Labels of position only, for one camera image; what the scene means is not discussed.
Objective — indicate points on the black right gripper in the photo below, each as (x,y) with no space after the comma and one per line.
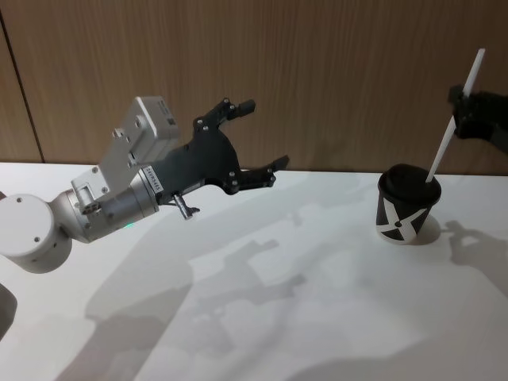
(501,119)

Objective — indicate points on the black and white paper cup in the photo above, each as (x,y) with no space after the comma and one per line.
(399,224)

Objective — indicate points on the white straw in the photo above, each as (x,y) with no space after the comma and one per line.
(440,152)

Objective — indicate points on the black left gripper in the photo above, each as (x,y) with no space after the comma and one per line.
(206,158)

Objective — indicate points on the black cup lid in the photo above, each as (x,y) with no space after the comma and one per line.
(409,184)

